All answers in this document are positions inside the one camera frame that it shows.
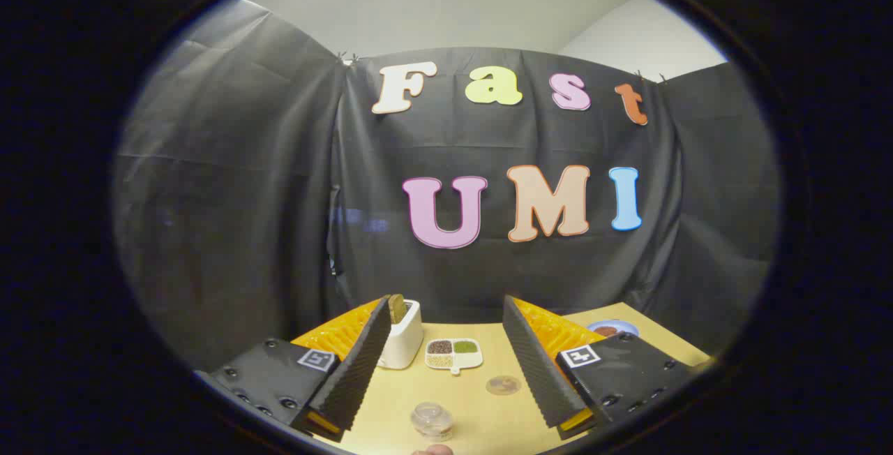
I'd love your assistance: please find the white toaster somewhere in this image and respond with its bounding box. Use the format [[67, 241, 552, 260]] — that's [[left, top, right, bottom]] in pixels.
[[377, 299, 424, 371]]

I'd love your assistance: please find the black backdrop cloth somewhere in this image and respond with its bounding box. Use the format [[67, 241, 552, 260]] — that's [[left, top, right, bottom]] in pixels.
[[112, 0, 781, 372]]

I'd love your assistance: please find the wooden table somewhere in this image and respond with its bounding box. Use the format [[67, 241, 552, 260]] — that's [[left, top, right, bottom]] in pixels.
[[293, 301, 714, 455]]

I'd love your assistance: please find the blue plate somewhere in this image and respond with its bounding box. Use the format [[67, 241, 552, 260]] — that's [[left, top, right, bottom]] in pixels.
[[586, 320, 640, 339]]

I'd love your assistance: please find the white divided seed tray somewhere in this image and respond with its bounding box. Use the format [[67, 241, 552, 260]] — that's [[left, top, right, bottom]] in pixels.
[[425, 338, 483, 376]]

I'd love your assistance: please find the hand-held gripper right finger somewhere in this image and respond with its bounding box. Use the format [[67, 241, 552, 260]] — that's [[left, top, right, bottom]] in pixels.
[[502, 294, 702, 442]]

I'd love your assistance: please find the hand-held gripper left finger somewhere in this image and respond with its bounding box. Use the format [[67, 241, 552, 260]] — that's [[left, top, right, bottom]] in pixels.
[[195, 294, 393, 443]]

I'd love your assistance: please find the clear glass cup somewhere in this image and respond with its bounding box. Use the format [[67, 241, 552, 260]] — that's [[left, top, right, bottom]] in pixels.
[[410, 402, 455, 442]]

